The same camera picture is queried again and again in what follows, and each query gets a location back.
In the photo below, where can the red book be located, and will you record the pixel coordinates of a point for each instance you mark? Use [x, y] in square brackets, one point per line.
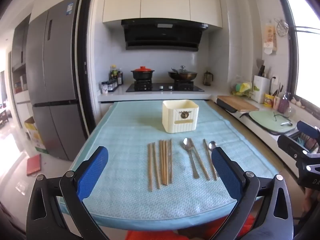
[33, 165]

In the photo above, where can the white knife holder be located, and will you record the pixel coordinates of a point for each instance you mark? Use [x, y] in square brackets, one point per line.
[260, 90]

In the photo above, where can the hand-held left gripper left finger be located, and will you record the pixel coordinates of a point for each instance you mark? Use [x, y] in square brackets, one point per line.
[93, 170]

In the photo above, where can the window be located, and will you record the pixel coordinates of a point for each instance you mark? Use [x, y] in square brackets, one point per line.
[307, 55]

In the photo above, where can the hanging paper packet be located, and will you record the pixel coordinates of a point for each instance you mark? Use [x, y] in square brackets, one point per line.
[270, 40]

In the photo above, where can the black tray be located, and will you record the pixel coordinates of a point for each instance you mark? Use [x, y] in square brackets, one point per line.
[226, 108]

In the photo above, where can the wok with glass lid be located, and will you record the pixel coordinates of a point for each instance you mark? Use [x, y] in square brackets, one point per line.
[182, 74]

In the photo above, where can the yellow-capped sauce bottle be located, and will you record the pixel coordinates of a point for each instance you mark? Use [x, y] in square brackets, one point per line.
[113, 73]

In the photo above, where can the plastic bag with sponges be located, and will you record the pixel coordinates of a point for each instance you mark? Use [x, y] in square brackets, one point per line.
[241, 87]

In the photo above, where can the white upper cabinets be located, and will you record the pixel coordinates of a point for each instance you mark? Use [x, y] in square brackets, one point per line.
[162, 0]

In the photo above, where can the wooden cutting board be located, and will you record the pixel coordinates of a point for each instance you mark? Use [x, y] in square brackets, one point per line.
[240, 103]

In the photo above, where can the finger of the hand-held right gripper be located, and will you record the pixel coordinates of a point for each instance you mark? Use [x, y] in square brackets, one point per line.
[290, 145]
[308, 127]

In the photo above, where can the dark sauce bottle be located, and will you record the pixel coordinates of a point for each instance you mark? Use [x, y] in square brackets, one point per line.
[120, 78]

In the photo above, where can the black clay pot orange lid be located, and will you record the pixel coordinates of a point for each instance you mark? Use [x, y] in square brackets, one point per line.
[142, 73]

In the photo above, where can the purple soap bottle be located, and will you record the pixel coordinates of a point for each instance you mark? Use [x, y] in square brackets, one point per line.
[283, 105]

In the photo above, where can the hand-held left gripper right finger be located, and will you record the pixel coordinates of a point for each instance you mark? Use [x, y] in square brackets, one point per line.
[226, 172]

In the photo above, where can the garlic bulbs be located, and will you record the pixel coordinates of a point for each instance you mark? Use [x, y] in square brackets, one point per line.
[297, 102]

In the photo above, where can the black-lidded seasoning jar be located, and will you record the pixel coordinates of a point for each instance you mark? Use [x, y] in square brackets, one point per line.
[104, 88]
[109, 86]
[116, 83]
[113, 85]

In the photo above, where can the cardboard box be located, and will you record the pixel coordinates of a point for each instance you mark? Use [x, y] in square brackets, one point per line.
[35, 135]

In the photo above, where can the yellow packet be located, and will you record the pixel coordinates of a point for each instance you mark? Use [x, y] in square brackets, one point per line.
[268, 101]

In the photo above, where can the light blue towel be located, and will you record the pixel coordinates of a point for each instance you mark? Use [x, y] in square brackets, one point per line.
[130, 135]

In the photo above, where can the wooden chopstick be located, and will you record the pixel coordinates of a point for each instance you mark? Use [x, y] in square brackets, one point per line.
[161, 162]
[150, 167]
[164, 165]

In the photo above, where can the orange cloth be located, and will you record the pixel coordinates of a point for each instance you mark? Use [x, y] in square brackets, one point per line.
[150, 235]

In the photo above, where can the wall socket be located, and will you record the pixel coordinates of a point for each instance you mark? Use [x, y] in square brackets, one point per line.
[275, 79]

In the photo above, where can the steel spoon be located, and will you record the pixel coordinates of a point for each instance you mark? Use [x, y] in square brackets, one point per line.
[212, 145]
[186, 143]

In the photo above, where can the black gas cooktop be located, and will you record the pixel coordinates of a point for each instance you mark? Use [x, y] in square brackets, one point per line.
[165, 88]

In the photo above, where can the brown water jug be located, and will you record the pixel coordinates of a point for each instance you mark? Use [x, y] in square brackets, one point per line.
[208, 78]

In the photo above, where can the white kitchen counter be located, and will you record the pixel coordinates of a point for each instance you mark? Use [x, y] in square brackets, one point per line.
[117, 94]

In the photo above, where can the grey refrigerator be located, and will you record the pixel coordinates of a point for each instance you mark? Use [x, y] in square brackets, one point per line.
[55, 80]

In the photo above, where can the cream ribbed utensil holder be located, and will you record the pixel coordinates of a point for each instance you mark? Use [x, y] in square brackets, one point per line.
[178, 120]

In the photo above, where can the wooden dining furniture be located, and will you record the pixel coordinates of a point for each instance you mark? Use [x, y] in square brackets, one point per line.
[3, 117]

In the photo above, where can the black range hood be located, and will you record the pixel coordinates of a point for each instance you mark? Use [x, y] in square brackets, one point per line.
[162, 36]

